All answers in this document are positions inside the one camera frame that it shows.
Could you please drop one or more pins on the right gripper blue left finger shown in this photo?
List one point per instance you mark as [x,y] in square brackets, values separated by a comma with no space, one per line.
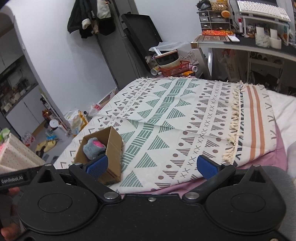
[87,176]

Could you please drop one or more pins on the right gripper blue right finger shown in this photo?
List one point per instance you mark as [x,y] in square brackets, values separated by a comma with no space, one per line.
[215,175]

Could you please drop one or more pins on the grey pink plush toy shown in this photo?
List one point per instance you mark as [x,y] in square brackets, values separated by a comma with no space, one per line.
[93,148]

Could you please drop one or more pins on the person left hand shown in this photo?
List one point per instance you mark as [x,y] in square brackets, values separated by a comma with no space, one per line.
[9,214]

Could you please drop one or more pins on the brown cardboard box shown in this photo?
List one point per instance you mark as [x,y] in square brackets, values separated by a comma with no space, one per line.
[113,142]

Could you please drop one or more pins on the beige dotted fabric box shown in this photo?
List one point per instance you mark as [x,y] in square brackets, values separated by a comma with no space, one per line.
[17,156]

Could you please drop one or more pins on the yellow slippers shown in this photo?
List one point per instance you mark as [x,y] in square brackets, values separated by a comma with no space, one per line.
[45,146]

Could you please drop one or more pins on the yellow white bag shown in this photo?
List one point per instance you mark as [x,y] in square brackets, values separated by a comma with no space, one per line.
[76,120]

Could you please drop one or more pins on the white electric kettle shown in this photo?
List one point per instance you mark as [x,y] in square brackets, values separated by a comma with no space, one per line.
[58,130]

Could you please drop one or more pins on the pink bed sheet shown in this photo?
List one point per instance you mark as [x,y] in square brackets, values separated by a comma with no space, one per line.
[276,158]

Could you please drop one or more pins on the white plastic bag red print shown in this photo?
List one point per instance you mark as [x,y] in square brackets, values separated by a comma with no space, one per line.
[94,109]

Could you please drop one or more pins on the patterned cream green blanket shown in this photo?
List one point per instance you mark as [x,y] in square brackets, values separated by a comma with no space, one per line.
[166,123]

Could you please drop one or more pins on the red plastic basket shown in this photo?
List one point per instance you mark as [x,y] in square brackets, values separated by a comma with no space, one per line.
[181,68]

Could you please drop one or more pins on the grey desk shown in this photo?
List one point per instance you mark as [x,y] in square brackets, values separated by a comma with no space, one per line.
[247,45]

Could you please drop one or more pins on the small drawer organizer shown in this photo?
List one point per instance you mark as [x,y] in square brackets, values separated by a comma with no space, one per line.
[213,20]

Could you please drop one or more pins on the black leaning screen panel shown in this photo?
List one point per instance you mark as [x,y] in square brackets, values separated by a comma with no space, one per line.
[142,34]

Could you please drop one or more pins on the hanging dark clothes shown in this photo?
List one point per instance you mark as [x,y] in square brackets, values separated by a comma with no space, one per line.
[91,18]

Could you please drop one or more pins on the white keyboard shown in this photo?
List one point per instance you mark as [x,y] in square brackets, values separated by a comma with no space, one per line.
[263,8]

